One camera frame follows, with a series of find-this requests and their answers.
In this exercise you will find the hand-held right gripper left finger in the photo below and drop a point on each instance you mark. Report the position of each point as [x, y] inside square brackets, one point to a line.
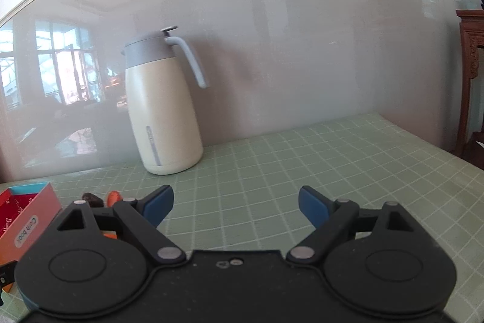
[159, 203]

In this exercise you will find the pink cardboard box red inside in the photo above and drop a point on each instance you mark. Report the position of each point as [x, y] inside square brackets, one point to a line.
[26, 217]

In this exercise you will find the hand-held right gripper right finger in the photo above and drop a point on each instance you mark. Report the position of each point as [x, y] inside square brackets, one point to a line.
[312, 203]

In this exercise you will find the carved wooden stand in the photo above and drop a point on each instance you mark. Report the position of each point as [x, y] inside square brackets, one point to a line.
[470, 81]

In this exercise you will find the dark brown round fruit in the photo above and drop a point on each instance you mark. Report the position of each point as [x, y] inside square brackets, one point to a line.
[93, 199]

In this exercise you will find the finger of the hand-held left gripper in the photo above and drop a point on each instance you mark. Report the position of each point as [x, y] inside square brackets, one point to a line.
[6, 273]

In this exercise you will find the orange carrot piece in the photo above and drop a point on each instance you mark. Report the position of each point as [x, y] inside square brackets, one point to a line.
[113, 196]

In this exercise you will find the cream thermos jug grey lid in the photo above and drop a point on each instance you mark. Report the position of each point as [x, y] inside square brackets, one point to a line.
[166, 118]

